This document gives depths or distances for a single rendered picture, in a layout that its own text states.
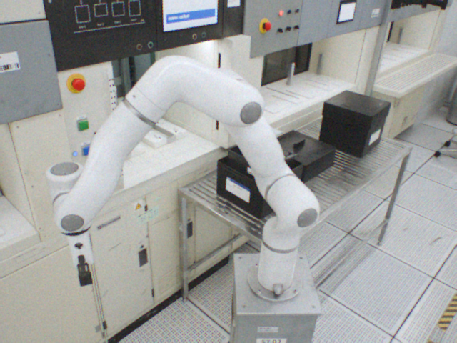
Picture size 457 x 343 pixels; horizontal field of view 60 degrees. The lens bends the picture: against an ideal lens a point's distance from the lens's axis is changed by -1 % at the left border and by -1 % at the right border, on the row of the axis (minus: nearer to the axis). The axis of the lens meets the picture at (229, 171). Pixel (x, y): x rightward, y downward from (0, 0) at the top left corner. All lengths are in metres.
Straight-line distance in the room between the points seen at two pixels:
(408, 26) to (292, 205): 3.61
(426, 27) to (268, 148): 3.60
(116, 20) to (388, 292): 2.09
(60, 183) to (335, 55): 2.56
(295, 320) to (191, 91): 0.85
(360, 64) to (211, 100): 2.31
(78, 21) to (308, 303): 1.17
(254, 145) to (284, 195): 0.20
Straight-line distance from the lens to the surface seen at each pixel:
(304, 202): 1.12
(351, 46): 3.13
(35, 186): 1.50
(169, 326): 2.28
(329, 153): 2.10
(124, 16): 1.49
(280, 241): 1.26
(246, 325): 1.41
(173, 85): 0.88
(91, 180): 0.89
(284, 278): 1.37
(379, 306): 2.56
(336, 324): 2.39
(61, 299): 1.83
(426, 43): 4.52
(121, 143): 0.91
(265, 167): 1.07
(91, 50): 1.44
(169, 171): 1.83
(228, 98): 0.88
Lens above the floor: 1.80
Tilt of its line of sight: 31 degrees down
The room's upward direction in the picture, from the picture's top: 3 degrees clockwise
